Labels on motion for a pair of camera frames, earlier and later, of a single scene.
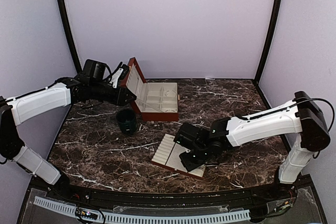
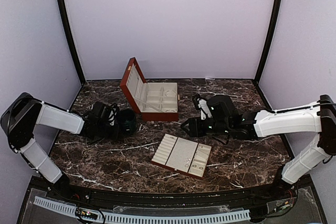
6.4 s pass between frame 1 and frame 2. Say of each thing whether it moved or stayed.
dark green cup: stayed
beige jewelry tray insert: stayed
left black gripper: moved
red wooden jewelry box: stayed
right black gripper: moved
